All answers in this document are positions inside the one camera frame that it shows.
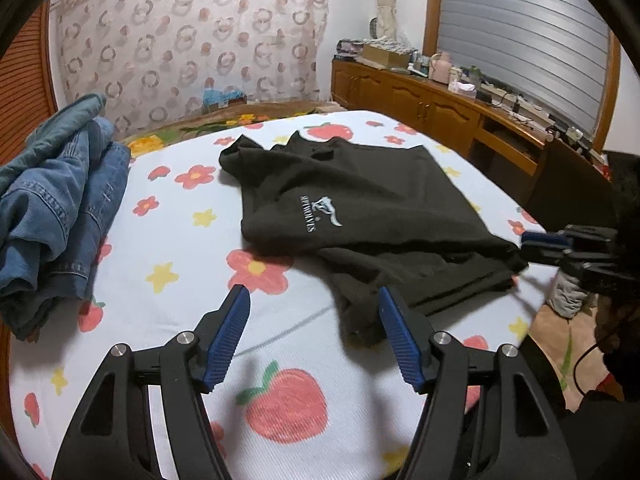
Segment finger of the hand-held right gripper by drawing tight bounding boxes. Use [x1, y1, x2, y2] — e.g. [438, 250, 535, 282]
[521, 230, 573, 250]
[522, 246, 568, 266]

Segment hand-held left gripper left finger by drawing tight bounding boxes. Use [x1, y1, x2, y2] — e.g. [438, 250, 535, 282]
[52, 284, 251, 480]

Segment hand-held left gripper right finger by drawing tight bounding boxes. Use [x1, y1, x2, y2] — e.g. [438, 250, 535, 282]
[377, 286, 571, 480]

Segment black pants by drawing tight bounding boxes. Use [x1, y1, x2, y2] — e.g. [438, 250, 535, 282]
[219, 131, 530, 348]

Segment person's right hand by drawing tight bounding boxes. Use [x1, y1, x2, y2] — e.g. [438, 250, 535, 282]
[594, 290, 632, 361]

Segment grey cloth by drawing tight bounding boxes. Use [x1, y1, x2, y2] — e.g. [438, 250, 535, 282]
[545, 267, 598, 318]

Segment dark brown chair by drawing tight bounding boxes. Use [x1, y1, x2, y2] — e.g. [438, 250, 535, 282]
[530, 139, 618, 233]

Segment tan floral floor mat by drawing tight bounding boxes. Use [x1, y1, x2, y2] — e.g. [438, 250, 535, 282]
[527, 300, 616, 411]

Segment white strawberry print bed sheet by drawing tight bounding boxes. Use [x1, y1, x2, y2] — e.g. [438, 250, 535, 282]
[7, 110, 566, 480]

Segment wooden cabinet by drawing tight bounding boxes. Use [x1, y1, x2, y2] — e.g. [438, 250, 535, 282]
[331, 57, 556, 188]

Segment person's dark clothed leg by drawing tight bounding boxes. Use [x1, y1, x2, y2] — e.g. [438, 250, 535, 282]
[520, 332, 640, 480]

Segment dark grey-blue jeans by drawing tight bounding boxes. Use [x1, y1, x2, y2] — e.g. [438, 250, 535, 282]
[0, 280, 101, 342]

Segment pink kettle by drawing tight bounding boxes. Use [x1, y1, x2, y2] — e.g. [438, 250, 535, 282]
[430, 52, 453, 82]

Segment blue denim jeans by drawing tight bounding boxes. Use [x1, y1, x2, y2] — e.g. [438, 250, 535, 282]
[0, 116, 132, 311]

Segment grey window blind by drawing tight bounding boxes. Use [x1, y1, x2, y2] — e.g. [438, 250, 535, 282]
[437, 0, 613, 133]

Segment brown floral blanket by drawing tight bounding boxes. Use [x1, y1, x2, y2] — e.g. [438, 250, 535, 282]
[117, 101, 351, 157]

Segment cardboard box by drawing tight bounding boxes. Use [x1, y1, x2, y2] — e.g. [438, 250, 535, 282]
[361, 42, 416, 70]

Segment small blue box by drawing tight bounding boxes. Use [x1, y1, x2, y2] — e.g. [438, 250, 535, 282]
[202, 87, 248, 113]

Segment light teal denim jeans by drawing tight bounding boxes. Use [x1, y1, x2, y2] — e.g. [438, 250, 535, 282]
[0, 92, 108, 196]

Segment cream lace curtain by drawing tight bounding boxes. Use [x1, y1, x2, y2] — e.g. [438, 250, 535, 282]
[367, 0, 416, 48]

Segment orange louvered wooden panel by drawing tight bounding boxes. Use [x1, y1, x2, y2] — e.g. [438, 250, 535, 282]
[0, 2, 58, 137]

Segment ring patterned curtain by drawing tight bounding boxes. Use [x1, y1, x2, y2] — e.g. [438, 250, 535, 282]
[52, 0, 328, 138]

